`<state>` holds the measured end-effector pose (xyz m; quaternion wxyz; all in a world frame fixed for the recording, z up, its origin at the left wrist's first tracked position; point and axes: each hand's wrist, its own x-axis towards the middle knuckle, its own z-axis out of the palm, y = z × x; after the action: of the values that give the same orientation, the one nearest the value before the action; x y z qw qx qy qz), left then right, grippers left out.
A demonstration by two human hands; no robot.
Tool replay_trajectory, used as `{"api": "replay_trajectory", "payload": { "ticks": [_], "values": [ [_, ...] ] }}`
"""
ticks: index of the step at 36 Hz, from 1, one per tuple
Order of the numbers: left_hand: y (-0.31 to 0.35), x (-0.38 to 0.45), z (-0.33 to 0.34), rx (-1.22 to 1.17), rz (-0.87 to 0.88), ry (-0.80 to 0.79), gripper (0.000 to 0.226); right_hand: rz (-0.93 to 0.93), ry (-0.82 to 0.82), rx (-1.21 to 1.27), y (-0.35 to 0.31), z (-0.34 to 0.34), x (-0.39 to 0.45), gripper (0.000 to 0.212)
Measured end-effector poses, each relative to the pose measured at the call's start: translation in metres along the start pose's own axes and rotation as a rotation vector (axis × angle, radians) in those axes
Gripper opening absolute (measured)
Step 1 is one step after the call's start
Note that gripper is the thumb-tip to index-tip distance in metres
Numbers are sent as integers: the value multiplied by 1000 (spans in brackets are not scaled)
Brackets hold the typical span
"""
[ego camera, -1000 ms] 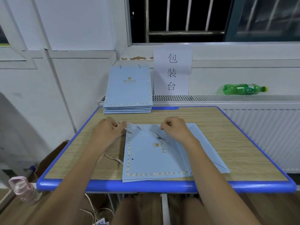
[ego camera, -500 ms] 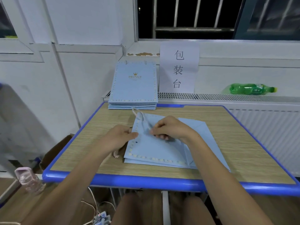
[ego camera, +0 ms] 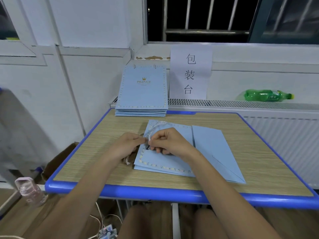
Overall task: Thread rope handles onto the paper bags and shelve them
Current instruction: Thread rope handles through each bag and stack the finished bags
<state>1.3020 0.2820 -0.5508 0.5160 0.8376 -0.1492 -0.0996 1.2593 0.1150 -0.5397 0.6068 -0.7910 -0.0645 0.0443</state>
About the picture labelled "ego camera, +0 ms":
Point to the person's left hand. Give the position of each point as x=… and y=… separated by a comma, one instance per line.
x=127, y=147

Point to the person's right hand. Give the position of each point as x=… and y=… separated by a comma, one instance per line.
x=174, y=142

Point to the stack of finished blue bags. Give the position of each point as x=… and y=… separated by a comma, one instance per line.
x=141, y=113

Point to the person's right forearm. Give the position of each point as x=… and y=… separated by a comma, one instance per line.
x=234, y=201

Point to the person's left forearm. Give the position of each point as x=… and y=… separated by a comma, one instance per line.
x=74, y=201

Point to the person's leg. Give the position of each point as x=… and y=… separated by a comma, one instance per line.
x=144, y=224
x=212, y=226

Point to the blue-edged wooden desk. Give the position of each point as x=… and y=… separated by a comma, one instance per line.
x=89, y=161

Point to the brown cardboard box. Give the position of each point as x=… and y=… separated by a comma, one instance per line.
x=57, y=161

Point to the white paper sign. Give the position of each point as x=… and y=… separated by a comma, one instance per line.
x=190, y=72

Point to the white power strip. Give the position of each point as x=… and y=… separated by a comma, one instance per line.
x=108, y=231

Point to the green plastic bottle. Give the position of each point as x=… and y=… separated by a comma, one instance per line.
x=266, y=95

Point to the pink water bottle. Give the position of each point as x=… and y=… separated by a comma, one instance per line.
x=31, y=192

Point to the metal window grille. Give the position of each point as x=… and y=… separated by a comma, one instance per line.
x=199, y=32

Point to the white framed window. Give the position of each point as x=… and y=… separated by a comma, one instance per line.
x=20, y=49

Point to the teal framed sliding window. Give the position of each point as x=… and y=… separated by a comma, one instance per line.
x=289, y=20

